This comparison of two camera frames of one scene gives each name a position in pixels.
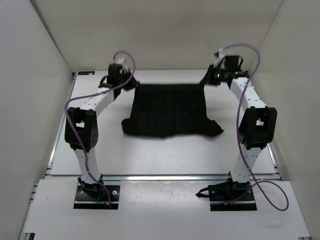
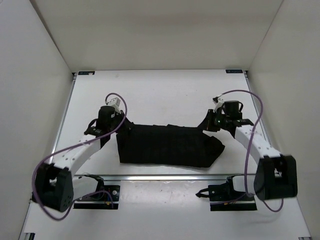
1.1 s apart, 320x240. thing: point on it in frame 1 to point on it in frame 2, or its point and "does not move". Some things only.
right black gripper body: (217, 75) to (216, 121)
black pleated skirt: (169, 110) to (168, 145)
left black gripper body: (129, 85) to (118, 118)
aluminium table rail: (143, 177) does not move
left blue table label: (86, 73) does not move
